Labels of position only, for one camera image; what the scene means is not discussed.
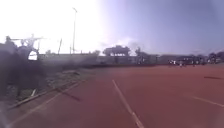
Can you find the group of trees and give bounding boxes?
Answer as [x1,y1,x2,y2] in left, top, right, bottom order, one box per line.
[101,44,144,57]

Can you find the tall lamp pole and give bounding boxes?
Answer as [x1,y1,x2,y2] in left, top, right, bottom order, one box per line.
[71,7,79,55]

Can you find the low long building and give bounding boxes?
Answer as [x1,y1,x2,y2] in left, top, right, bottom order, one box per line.
[98,53,224,66]

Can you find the short poles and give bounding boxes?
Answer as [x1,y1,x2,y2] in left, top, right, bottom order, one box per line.
[57,37,73,56]

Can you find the group of people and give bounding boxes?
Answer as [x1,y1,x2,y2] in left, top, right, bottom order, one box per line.
[167,58,201,68]

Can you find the grey kerb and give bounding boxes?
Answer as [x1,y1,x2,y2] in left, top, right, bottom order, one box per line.
[6,78,84,110]

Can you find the low boundary wall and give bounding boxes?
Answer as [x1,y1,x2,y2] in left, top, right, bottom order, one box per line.
[37,52,100,66]

